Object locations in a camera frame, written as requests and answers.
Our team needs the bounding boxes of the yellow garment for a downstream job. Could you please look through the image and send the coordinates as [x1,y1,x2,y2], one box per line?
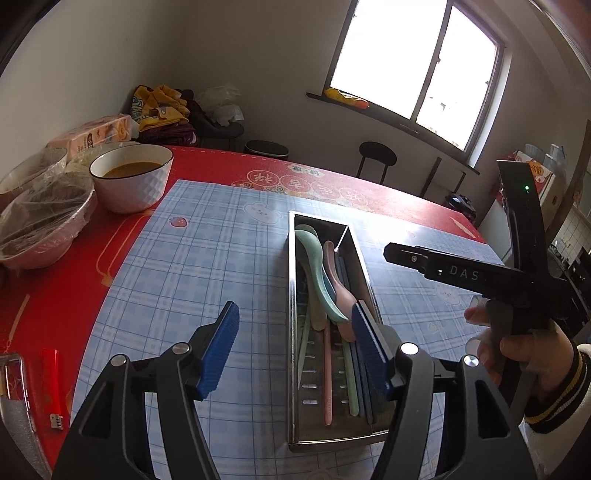
[130,84,190,132]

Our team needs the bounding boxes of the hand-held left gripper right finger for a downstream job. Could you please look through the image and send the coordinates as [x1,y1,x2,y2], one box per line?
[351,300,539,480]

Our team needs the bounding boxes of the black cooker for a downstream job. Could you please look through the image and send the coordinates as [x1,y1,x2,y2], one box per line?
[444,193,477,227]

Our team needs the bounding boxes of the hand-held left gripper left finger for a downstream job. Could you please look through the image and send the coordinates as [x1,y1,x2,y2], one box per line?
[51,301,241,480]

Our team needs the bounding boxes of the black window sill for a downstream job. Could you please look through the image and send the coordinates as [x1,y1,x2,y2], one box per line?
[305,91,481,176]

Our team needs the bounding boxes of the person's right hand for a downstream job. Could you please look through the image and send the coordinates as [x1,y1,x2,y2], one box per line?
[464,305,578,402]

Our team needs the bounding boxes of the silver metal case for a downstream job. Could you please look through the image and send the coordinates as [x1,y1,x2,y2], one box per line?
[0,353,47,480]

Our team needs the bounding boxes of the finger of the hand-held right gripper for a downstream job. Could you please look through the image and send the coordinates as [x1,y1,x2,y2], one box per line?
[383,242,439,280]

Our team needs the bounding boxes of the tissue pack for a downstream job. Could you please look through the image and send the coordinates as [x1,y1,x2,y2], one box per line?
[46,114,139,160]

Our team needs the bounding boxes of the red lighter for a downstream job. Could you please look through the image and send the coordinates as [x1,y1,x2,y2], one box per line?
[41,348,64,430]

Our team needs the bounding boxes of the window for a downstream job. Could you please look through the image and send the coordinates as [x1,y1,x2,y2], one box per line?
[323,0,513,160]

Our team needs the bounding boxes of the white bowl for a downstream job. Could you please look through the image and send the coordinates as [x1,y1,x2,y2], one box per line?
[89,144,175,214]

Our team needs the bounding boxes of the clear plastic bag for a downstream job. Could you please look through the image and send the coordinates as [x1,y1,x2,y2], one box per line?
[198,83,243,126]

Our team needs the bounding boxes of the pink spoon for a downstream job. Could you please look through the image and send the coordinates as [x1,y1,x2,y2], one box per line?
[322,240,358,343]

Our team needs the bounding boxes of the metal utensil box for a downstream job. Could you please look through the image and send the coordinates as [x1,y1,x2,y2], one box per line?
[286,210,398,454]

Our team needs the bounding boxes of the green chopstick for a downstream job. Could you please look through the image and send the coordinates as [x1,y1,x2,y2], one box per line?
[341,339,361,417]

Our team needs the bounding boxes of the black round stool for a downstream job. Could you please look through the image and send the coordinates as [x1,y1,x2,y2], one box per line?
[356,141,398,185]

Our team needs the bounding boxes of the blue plaid mat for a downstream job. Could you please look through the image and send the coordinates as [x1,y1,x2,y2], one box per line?
[69,179,509,480]

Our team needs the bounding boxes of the person's right forearm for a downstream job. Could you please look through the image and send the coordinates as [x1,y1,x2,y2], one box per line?
[522,342,591,480]

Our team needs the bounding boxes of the plastic-wrapped bowl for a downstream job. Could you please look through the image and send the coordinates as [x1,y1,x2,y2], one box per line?
[0,147,70,197]
[0,185,99,271]

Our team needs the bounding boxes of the printed cardboard box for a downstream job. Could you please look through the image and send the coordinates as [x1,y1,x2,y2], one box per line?
[496,150,566,217]

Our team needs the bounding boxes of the yellow snack packet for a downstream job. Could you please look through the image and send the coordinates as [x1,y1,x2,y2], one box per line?
[323,88,371,110]

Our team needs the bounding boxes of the green spoon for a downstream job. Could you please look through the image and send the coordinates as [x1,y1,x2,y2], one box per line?
[294,224,350,323]

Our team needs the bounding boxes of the maroon clothes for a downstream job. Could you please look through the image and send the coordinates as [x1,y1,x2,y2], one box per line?
[137,121,199,147]

